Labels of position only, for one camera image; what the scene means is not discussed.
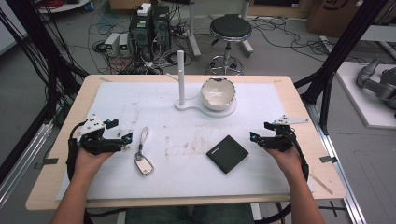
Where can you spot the white box on computer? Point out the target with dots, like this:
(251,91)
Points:
(144,9)

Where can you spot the black computer tower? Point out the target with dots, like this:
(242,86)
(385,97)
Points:
(141,37)
(162,26)

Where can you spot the white table leg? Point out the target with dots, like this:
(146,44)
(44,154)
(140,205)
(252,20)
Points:
(193,34)
(247,43)

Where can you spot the white table mat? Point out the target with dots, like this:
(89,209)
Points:
(186,186)

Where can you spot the person's left hand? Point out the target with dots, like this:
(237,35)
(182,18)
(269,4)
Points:
(88,163)

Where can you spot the white floor board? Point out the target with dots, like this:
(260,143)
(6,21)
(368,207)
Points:
(361,105)

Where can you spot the person's right hand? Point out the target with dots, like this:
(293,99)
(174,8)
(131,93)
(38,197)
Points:
(286,161)

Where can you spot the white stand with post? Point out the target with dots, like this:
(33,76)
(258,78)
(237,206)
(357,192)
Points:
(181,81)

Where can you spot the black round stool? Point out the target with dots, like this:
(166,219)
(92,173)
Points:
(231,26)

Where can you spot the cardboard box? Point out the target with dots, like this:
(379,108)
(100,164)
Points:
(333,15)

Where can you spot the small grey power unit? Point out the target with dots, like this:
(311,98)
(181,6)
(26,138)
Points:
(112,43)
(124,44)

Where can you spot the black tape strip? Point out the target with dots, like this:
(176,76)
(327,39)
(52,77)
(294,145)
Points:
(46,161)
(328,159)

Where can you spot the white eggshell-shaped bowl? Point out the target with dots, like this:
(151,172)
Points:
(218,97)

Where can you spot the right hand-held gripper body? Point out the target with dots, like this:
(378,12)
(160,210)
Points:
(280,140)

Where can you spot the person's legs in jeans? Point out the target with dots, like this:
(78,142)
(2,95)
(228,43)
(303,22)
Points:
(190,215)

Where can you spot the aluminium rail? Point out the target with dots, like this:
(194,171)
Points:
(21,165)
(339,174)

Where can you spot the white power strip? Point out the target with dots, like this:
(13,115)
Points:
(326,43)

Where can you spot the black wallet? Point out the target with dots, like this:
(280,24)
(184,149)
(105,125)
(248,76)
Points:
(227,154)

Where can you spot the thin wooden stick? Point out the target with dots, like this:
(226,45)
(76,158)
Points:
(322,184)

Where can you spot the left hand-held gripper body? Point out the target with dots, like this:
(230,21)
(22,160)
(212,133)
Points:
(93,141)

